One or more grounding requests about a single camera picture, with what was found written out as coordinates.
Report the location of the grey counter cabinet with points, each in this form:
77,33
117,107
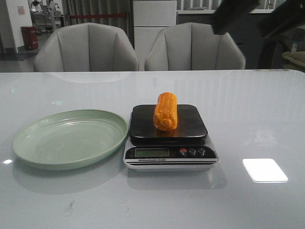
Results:
246,35

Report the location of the dark grey appliance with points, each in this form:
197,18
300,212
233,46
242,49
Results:
273,48

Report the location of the green round plate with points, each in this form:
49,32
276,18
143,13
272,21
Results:
70,140

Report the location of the beige cushion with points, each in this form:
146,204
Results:
294,61

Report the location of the white drawer cabinet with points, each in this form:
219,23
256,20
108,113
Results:
149,17

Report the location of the digital kitchen scale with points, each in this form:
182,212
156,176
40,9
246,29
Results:
186,148

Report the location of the blurred black gripper finger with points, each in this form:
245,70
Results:
289,15
229,12

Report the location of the left grey armchair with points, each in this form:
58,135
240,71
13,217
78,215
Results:
87,47

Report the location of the orange corn cob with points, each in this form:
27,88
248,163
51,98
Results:
165,116

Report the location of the red trash bin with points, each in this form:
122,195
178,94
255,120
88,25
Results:
29,37

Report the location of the grey armchair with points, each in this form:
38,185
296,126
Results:
193,46
87,47

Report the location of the red barrier belt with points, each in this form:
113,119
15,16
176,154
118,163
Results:
99,16

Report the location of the right grey armchair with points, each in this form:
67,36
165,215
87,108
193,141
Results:
193,46

